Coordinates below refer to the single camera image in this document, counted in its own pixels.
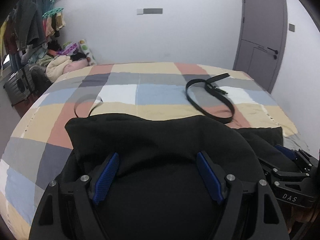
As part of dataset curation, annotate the black door handle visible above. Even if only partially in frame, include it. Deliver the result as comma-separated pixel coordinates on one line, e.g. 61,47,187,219
267,47,279,60

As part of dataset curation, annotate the dotted white pillow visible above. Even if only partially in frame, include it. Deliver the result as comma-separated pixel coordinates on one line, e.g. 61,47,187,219
78,39,97,66

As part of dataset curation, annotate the black puffer jacket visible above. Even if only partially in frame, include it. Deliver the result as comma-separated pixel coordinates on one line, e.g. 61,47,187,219
57,114,289,239

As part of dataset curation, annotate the grey wall light switch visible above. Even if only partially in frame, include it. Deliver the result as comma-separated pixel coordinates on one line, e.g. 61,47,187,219
289,23,295,32

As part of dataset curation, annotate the colourful patchwork bed sheet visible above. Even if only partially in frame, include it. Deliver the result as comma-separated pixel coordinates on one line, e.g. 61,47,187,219
1,62,310,239

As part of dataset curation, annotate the black leather belt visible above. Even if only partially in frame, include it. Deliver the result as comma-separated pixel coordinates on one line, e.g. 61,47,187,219
185,72,235,125

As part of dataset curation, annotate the teal sock drying hanger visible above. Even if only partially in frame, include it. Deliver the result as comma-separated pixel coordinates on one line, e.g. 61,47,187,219
42,0,64,18

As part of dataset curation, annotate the dark grey hanging jacket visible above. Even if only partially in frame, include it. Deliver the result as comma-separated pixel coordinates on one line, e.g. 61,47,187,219
14,0,46,50

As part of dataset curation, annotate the grey hard-shell suitcase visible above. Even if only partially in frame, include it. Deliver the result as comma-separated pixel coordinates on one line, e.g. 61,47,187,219
3,66,35,106

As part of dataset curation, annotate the grey bedroom door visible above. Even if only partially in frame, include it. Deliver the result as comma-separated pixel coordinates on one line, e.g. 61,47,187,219
233,0,287,93

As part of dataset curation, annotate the grey wall panel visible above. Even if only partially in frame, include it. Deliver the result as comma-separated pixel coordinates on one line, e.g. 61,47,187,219
137,8,163,15

